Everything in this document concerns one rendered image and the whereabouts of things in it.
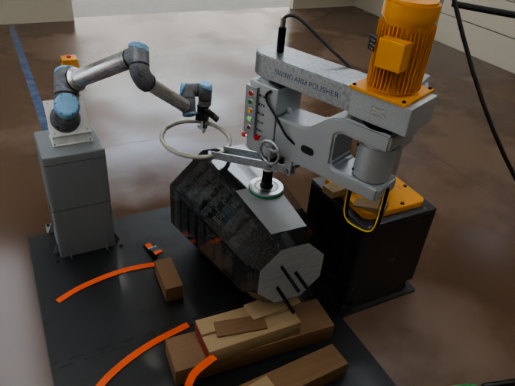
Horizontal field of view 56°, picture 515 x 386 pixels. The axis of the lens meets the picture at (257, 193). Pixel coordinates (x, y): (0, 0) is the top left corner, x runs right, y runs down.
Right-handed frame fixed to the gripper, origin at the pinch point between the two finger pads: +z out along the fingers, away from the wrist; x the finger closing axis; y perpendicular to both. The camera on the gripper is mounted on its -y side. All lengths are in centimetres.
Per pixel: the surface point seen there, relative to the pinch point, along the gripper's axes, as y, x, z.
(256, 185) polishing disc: -49, 59, -5
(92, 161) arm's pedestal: 63, 51, 12
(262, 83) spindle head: -44, 61, -74
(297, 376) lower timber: -98, 138, 60
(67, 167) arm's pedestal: 75, 62, 13
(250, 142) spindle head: -42, 61, -37
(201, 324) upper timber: -37, 125, 53
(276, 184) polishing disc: -61, 54, -6
